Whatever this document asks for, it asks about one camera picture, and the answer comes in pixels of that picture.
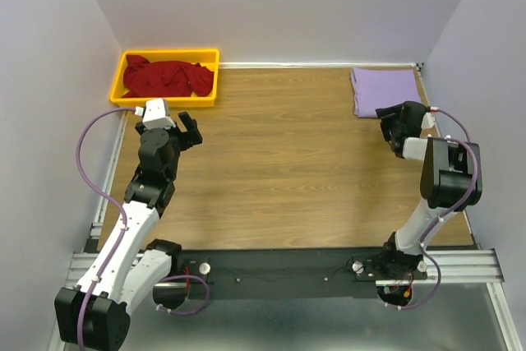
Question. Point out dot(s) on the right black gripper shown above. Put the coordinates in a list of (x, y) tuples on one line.
[(389, 123)]

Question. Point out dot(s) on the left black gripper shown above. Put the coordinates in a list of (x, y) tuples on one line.
[(186, 134)]

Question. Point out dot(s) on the lavender t shirt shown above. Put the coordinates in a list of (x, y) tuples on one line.
[(377, 89)]

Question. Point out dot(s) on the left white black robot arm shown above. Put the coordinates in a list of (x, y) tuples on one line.
[(96, 312)]

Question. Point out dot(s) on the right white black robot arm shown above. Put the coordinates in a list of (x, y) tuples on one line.
[(451, 180)]

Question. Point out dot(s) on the red t shirt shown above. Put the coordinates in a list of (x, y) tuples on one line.
[(145, 79)]

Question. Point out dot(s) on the yellow plastic bin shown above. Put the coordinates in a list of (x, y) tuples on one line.
[(207, 57)]

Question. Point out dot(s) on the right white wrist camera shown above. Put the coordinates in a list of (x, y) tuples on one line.
[(429, 118)]

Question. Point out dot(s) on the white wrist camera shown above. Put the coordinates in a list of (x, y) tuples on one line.
[(155, 114), (429, 118)]

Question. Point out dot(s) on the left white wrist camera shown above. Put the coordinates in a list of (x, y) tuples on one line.
[(155, 114)]

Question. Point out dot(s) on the left side aluminium rail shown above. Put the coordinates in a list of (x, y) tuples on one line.
[(97, 225)]

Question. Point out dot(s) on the aluminium frame rail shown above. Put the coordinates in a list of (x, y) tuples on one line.
[(457, 266)]

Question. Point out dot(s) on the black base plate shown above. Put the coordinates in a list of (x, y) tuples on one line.
[(278, 274)]

